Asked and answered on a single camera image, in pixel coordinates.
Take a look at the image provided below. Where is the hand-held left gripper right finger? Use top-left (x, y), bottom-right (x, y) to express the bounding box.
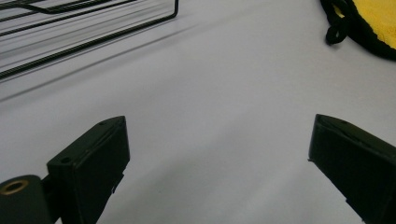
top-left (307, 113), bottom-right (396, 224)

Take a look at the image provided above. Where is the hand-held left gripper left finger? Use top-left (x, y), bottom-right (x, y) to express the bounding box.
top-left (46, 115), bottom-right (131, 224)

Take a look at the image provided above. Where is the yellow cloth with black trim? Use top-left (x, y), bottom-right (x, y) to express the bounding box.
top-left (319, 0), bottom-right (396, 62)

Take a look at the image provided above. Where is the black wire rack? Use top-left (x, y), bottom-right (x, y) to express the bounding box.
top-left (0, 0), bottom-right (180, 80)

